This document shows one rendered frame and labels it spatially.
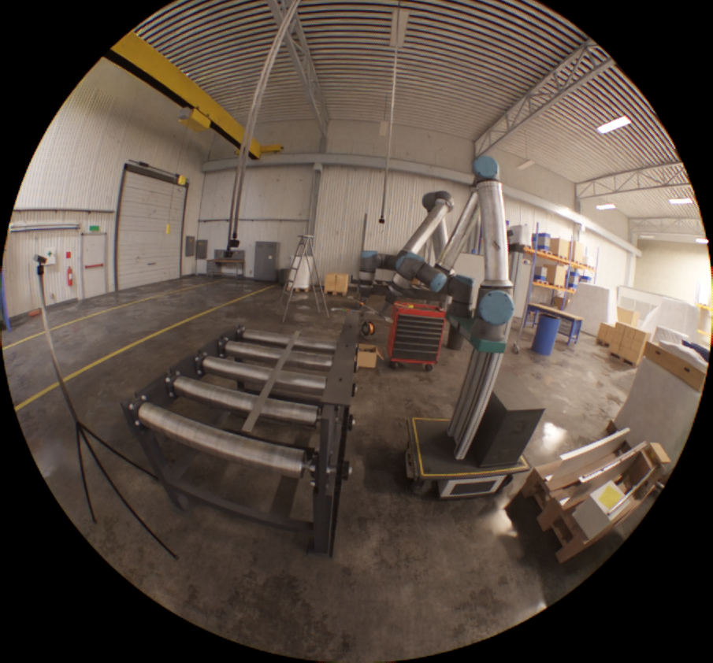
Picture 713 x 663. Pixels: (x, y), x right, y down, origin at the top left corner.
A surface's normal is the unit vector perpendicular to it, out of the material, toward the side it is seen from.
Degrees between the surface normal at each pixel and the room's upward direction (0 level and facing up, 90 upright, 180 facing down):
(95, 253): 90
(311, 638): 0
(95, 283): 90
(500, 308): 95
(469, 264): 90
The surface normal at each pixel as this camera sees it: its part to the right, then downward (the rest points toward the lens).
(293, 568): 0.10, -0.97
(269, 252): -0.04, 0.21
